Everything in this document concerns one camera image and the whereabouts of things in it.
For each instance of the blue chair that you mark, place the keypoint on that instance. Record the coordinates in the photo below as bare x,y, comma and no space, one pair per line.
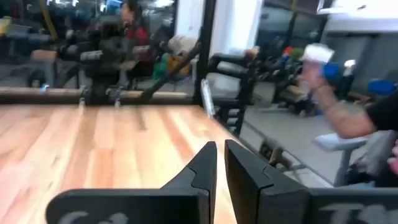
382,87

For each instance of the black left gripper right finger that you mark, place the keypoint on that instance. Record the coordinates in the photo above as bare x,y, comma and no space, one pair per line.
264,199

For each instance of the blue object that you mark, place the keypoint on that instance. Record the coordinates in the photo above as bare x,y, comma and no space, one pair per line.
331,72

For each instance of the white tag strip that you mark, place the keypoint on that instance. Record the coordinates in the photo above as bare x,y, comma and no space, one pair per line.
207,99

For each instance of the person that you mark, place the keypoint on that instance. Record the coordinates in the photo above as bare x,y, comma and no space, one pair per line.
138,34

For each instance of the person's hand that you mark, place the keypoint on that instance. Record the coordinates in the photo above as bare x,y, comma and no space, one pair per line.
312,77
394,161

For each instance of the person's torso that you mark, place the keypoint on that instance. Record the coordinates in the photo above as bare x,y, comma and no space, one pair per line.
385,112

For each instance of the black rig frame post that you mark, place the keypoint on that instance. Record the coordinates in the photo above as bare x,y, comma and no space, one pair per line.
205,46

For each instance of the light grey stool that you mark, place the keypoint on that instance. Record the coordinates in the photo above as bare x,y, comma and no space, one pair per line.
339,141

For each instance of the person's forearm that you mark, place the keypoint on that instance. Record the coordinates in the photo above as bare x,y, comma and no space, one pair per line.
348,118

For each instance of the white object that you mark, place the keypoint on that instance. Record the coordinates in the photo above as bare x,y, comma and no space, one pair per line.
317,53

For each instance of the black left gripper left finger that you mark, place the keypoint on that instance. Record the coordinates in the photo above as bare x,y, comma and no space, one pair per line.
186,199

